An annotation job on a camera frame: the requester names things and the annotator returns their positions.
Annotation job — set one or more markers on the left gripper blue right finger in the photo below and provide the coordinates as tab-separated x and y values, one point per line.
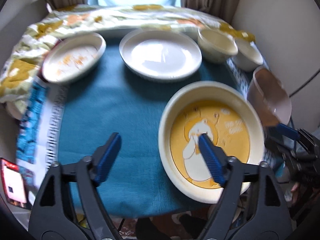
266	215

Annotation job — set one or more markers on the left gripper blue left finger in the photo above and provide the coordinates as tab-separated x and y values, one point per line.
53	215

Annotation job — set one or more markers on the pink handled bowl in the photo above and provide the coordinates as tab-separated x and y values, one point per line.
269	99

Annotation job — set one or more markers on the large yellow duck plate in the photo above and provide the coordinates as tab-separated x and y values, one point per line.
225	116

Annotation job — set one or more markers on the white bowl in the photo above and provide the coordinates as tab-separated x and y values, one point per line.
248	58

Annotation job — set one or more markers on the cream bowl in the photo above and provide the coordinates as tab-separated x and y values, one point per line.
215	46

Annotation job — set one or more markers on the small white duck plate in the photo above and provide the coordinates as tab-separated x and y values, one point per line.
73	58

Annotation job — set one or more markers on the plain white plate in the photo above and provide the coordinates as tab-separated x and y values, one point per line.
161	56

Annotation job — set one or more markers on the person's right hand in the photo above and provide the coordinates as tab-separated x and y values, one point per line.
295	193

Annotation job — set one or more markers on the red packet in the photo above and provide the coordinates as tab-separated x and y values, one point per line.
13	184

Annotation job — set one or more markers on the teal patterned tablecloth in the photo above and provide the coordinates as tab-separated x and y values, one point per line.
68	123

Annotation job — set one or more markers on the floral duvet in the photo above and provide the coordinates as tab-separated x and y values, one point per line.
28	54

